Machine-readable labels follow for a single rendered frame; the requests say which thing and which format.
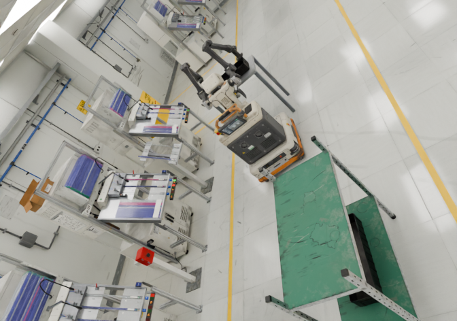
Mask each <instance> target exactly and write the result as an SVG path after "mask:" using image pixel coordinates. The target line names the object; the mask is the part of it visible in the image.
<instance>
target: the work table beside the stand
mask: <svg viewBox="0 0 457 321"><path fill-rule="evenodd" d="M246 60H247V62H248V63H249V67H250V69H249V70H248V71H247V72H245V73H244V74H243V75H242V76H241V77H240V78H239V79H241V84H240V85H238V87H240V86H241V85H242V84H243V83H244V82H245V81H246V80H248V79H249V78H250V77H252V76H253V75H255V76H256V77H257V78H258V79H259V80H260V81H261V82H262V83H263V84H264V85H265V86H266V87H267V88H268V89H269V90H270V91H271V92H272V93H273V94H274V95H275V96H276V97H277V98H279V99H280V100H281V101H282V102H283V103H284V104H285V105H286V106H287V107H288V108H289V109H290V110H291V111H292V112H295V108H293V106H291V104H289V102H287V100H285V98H283V96H281V94H279V93H278V91H276V89H274V87H272V85H270V83H268V81H266V79H264V77H262V76H261V74H259V72H257V70H256V66H255V63H256V64H257V65H258V66H259V67H260V68H261V69H262V70H263V72H264V73H265V74H266V75H267V76H268V77H269V78H270V79H271V80H272V81H273V82H274V83H275V84H276V85H277V86H278V87H279V88H280V89H281V90H282V91H283V92H284V93H285V94H286V95H287V96H288V95H289V94H290V93H289V92H288V91H287V90H286V89H285V88H284V87H283V86H282V85H281V84H280V83H279V82H278V81H277V80H276V79H275V78H274V77H273V76H272V75H271V74H270V73H269V72H268V71H267V70H266V69H265V68H264V67H263V66H262V65H261V64H260V63H259V61H258V60H257V59H256V58H255V57H254V56H253V55H252V54H251V55H250V56H249V57H248V58H247V59H246ZM213 106H214V105H213ZM214 107H215V106H214ZM215 108H216V109H217V110H218V111H219V112H220V113H222V114H223V113H224V112H225V111H224V110H223V109H222V108H221V107H220V106H218V107H215Z"/></svg>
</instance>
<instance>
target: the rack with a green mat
mask: <svg viewBox="0 0 457 321"><path fill-rule="evenodd" d="M311 141H312V142H314V143H315V144H316V145H317V146H318V147H319V149H321V151H322V152H321V153H319V154H317V155H315V156H314V157H312V158H310V159H309V160H307V161H305V162H304V163H301V164H300V165H298V166H296V167H294V168H293V169H291V170H289V171H287V172H285V173H283V174H282V175H280V176H278V177H277V178H275V177H274V176H273V175H271V174H270V173H269V172H268V171H267V170H266V169H264V168H263V167H261V168H259V169H258V170H259V172H260V173H261V174H263V175H264V176H265V177H266V178H268V179H269V180H270V181H272V182H273V191H274V199H275V215H276V222H277V238H278V246H279V253H280V269H281V277H282V292H283V300H284V302H282V301H280V300H278V299H276V298H275V297H272V296H271V295H268V296H266V297H265V302H266V303H268V304H270V305H272V306H274V307H276V308H278V309H280V310H282V311H284V312H286V313H287V314H290V315H291V316H294V317H295V318H298V319H300V320H302V321H318V320H316V319H315V318H312V317H311V316H308V315H307V314H304V313H303V312H301V311H299V310H300V309H304V308H307V307H311V306H313V305H317V304H320V303H324V302H327V301H330V300H333V299H337V303H338V307H339V313H340V317H341V321H421V320H420V317H419V314H418V311H417V309H416V306H415V303H414V301H413V298H412V295H411V293H410V290H409V286H408V285H407V281H406V279H405V276H404V273H403V270H402V268H401V265H400V262H399V259H398V257H397V255H396V251H395V249H394V246H393V243H392V240H391V238H390V235H389V232H388V229H387V227H386V223H385V222H384V218H383V216H382V213H381V210H380V208H379V207H381V208H382V209H383V210H384V211H385V212H386V213H387V214H388V215H389V216H390V217H391V218H392V219H395V218H396V215H395V214H393V213H392V212H391V211H390V210H389V209H388V208H387V207H386V206H385V205H384V204H383V203H382V202H381V201H380V200H379V199H378V198H377V197H376V196H375V195H374V194H373V193H372V192H371V191H370V190H369V189H368V188H367V187H366V186H365V185H364V184H363V183H362V182H361V181H360V180H359V179H358V178H357V177H356V176H355V175H354V174H353V173H352V172H351V171H350V170H349V169H348V168H347V167H346V166H345V165H344V164H343V163H342V162H341V161H340V160H339V159H338V158H337V157H336V156H335V155H334V154H333V153H332V152H331V151H330V150H329V149H328V148H327V147H326V146H325V145H324V144H323V143H322V142H321V141H320V140H319V139H318V138H317V137H316V136H315V135H314V136H313V137H311ZM334 163H335V164H336V165H337V166H338V167H339V168H340V169H341V170H342V171H343V172H344V173H345V174H346V175H347V176H348V177H349V178H350V179H351V180H352V181H353V182H354V183H355V184H357V185H358V186H359V187H360V188H361V189H362V190H363V191H364V192H365V193H366V194H367V195H368V196H366V197H364V198H362V199H359V200H357V201H355V202H353V203H350V204H349V205H346V206H345V203H344V200H343V195H342V192H341V188H340V185H339V180H338V177H337V173H336V170H335V166H334ZM351 213H354V214H355V216H356V217H357V218H358V219H359V220H361V222H362V227H363V228H364V232H365V235H366V238H367V241H368V245H369V248H370V252H371V255H372V259H373V262H374V265H375V269H376V271H377V276H378V278H379V282H380V285H381V287H382V292H383V294H382V293H381V292H379V291H378V290H376V289H375V288H374V287H372V286H371V285H369V284H368V283H367V281H366V279H365V274H364V271H363V268H362V264H361V261H360V257H359V254H358V249H357V247H356V242H355V239H354V235H353V232H352V227H351V224H350V220H349V217H348V214H351ZM362 290H363V291H364V292H366V293H367V294H368V295H370V296H371V297H373V298H374V299H376V300H377V301H379V303H374V304H370V305H367V306H364V307H359V306H357V305H356V304H354V303H351V302H350V298H349V294H353V293H355V292H360V291H362Z"/></svg>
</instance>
